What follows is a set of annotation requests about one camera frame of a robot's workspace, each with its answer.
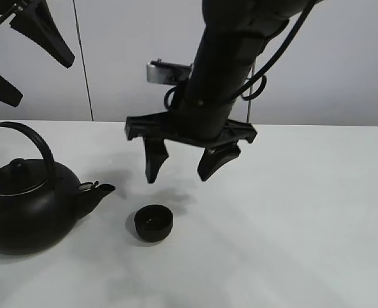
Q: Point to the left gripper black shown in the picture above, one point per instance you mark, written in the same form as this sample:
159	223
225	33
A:
33	19

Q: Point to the small black teacup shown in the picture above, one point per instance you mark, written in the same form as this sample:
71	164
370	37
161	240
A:
153	223

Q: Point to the black teapot with handle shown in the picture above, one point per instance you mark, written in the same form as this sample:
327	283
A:
41	200

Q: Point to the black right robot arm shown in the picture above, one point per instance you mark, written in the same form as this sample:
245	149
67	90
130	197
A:
241	41

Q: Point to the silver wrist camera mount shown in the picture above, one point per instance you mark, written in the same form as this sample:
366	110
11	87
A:
166	73

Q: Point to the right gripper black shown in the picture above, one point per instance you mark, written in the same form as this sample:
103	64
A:
205	126

